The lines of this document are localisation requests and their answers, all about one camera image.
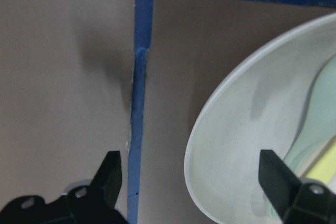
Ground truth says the light green spoon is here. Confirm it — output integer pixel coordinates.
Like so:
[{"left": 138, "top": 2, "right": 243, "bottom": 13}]
[{"left": 267, "top": 58, "right": 335, "bottom": 215}]

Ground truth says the white round plate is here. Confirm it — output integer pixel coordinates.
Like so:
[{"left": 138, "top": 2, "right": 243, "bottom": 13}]
[{"left": 184, "top": 14, "right": 335, "bottom": 223}]

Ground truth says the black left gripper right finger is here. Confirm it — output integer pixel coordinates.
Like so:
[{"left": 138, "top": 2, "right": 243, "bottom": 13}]
[{"left": 258, "top": 150, "right": 335, "bottom": 223}]

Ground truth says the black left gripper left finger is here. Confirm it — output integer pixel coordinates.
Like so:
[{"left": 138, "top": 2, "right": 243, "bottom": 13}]
[{"left": 1, "top": 151, "right": 126, "bottom": 223}]

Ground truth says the yellow plastic fork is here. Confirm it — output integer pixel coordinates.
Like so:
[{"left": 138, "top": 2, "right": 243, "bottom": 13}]
[{"left": 303, "top": 137, "right": 335, "bottom": 185}]

